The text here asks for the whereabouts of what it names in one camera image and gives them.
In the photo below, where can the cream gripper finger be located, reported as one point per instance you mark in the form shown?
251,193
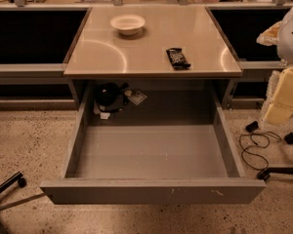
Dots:
278,106
270,36

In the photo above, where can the grey top drawer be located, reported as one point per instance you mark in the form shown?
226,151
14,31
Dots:
173,148

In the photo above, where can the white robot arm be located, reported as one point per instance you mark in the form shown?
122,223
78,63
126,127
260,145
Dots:
285,44

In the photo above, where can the grey cabinet with tan top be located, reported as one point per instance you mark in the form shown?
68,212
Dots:
101,52

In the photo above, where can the black power adapter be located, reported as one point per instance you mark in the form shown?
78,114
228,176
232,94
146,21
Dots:
250,128

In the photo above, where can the black chair leg right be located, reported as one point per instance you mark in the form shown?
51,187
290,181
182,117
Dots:
265,174

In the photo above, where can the black chair leg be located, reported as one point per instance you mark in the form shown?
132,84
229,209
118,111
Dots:
16,178
265,174

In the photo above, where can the black snack bar wrapper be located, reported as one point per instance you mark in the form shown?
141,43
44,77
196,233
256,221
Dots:
177,59

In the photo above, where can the white bowl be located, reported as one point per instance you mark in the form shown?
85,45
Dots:
128,25

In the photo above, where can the white label card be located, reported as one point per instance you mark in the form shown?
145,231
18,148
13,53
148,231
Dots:
137,97

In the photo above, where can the black round device in cabinet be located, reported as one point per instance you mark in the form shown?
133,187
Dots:
106,94

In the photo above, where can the metal rod with hook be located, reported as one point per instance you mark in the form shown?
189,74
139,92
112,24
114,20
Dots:
22,201

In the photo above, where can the black chair leg left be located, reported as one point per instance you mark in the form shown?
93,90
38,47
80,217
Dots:
16,178

